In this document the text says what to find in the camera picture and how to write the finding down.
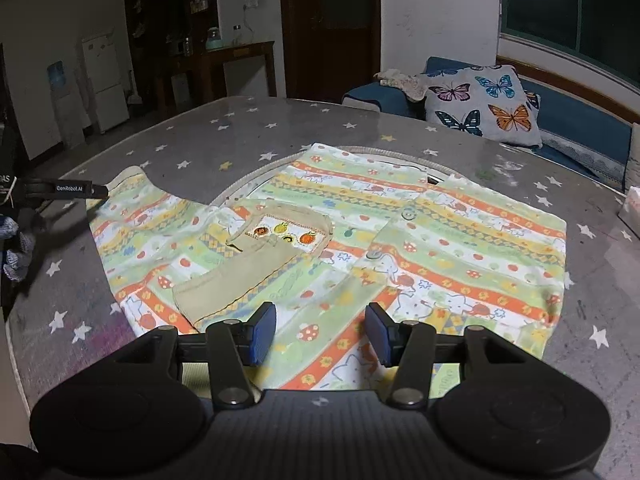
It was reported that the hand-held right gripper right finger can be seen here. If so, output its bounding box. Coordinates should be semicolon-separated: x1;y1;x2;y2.
364;302;544;410

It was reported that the white water dispenser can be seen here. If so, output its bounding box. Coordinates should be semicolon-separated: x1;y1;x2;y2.
46;60;87;149

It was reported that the white refrigerator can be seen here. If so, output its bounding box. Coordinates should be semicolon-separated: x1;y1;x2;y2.
81;31;129;134

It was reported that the beige crumpled cloth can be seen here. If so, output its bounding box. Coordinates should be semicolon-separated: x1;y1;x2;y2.
374;68;428;101

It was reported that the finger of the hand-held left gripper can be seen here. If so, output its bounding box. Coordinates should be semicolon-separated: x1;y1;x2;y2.
19;179;110;207

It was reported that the blue sofa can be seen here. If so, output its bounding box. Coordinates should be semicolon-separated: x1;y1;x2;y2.
342;56;635;193

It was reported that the butterfly print pillow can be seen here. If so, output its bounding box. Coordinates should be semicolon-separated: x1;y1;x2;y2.
417;64;544;149

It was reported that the dark wooden cabinet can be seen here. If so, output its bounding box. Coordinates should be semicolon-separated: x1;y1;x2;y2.
123;0;217;107

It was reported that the white tissue pack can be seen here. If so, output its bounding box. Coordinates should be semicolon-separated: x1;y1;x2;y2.
616;185;640;242

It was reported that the dark wooden door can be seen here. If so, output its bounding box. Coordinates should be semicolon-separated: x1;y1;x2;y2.
278;0;383;104

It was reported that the dark wooden side table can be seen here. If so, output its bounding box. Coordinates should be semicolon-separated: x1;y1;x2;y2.
199;41;277;105

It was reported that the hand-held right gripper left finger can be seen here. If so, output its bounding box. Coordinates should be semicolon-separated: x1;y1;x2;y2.
113;302;278;410

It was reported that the grey star-print tablecloth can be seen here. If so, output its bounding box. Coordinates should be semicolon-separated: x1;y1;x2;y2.
6;95;640;411

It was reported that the person's left hand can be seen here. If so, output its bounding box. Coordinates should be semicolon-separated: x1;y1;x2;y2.
0;209;42;283

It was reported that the dark window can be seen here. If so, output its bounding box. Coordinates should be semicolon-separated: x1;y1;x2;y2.
499;0;640;77

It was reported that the colourful printed children's shirt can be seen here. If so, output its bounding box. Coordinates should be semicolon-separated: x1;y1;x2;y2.
88;142;568;392

